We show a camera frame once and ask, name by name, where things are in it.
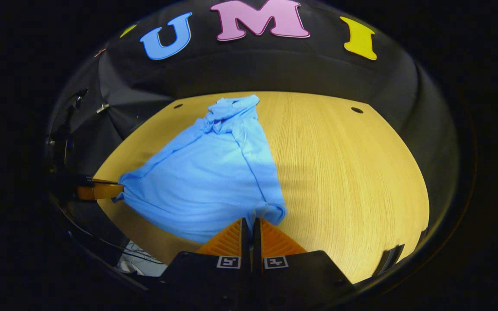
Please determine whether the black backdrop cloth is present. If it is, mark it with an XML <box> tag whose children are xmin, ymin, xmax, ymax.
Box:
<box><xmin>44</xmin><ymin>0</ymin><xmax>459</xmax><ymax>216</ymax></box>

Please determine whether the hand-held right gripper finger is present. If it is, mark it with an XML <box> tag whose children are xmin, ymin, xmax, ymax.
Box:
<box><xmin>158</xmin><ymin>217</ymin><xmax>251</xmax><ymax>303</ymax></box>
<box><xmin>252</xmin><ymin>217</ymin><xmax>355</xmax><ymax>303</ymax></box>

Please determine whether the black cable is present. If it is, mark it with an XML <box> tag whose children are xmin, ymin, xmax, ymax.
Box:
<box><xmin>57</xmin><ymin>203</ymin><xmax>165</xmax><ymax>265</ymax></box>

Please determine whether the light blue T-shirt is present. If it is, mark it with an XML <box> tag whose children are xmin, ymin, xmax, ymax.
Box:
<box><xmin>113</xmin><ymin>95</ymin><xmax>288</xmax><ymax>244</ymax></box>

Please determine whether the black clamp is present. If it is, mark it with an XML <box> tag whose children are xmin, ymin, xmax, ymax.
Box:
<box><xmin>61</xmin><ymin>89</ymin><xmax>89</xmax><ymax>111</ymax></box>

